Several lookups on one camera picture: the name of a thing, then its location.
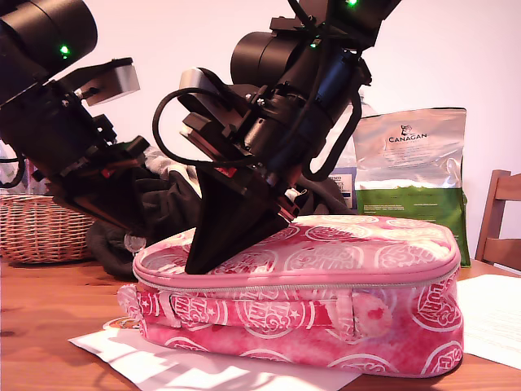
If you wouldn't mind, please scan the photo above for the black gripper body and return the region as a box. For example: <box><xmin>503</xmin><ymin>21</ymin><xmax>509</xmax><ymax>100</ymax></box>
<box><xmin>0</xmin><ymin>79</ymin><xmax>152</xmax><ymax>196</ymax></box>
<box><xmin>181</xmin><ymin>79</ymin><xmax>333</xmax><ymax>223</ymax></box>

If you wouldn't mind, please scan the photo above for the pink printed zip bag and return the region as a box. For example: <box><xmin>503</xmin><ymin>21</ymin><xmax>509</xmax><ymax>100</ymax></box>
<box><xmin>116</xmin><ymin>214</ymin><xmax>466</xmax><ymax>378</ymax></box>

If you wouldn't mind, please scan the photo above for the black jacket with grey lining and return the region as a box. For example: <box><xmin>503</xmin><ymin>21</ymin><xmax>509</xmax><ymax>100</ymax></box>
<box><xmin>85</xmin><ymin>146</ymin><xmax>356</xmax><ymax>281</ymax></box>

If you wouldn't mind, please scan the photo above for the large clear water bottle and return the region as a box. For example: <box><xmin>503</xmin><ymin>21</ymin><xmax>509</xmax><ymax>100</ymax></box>
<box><xmin>319</xmin><ymin>91</ymin><xmax>378</xmax><ymax>211</ymax></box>

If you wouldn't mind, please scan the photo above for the wicker basket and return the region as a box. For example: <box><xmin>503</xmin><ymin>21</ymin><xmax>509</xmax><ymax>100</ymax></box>
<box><xmin>0</xmin><ymin>193</ymin><xmax>98</xmax><ymax>265</ymax></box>

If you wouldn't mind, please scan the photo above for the green and silver food pouch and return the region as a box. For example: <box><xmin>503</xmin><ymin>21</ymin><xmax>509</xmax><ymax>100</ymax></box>
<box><xmin>352</xmin><ymin>106</ymin><xmax>472</xmax><ymax>268</ymax></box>

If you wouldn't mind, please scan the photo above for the round orange white sticker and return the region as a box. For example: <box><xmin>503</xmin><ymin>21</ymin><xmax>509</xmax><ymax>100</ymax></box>
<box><xmin>102</xmin><ymin>317</ymin><xmax>142</xmax><ymax>332</ymax></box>

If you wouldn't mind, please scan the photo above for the blank white paper sheet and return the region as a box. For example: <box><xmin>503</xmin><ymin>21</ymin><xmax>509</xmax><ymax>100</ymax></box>
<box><xmin>68</xmin><ymin>327</ymin><xmax>363</xmax><ymax>391</ymax></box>

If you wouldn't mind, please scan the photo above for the wooden chair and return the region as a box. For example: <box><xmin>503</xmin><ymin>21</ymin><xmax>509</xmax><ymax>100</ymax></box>
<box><xmin>474</xmin><ymin>169</ymin><xmax>521</xmax><ymax>273</ymax></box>

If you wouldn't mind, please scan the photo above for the printed white paper stack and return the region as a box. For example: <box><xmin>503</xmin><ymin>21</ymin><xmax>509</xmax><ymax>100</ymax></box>
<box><xmin>454</xmin><ymin>273</ymin><xmax>521</xmax><ymax>366</ymax></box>

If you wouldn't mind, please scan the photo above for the black cable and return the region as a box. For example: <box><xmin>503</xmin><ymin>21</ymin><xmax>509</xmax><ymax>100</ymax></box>
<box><xmin>304</xmin><ymin>91</ymin><xmax>364</xmax><ymax>182</ymax></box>
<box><xmin>0</xmin><ymin>146</ymin><xmax>28</xmax><ymax>189</ymax></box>
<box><xmin>151</xmin><ymin>88</ymin><xmax>261</xmax><ymax>169</ymax></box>

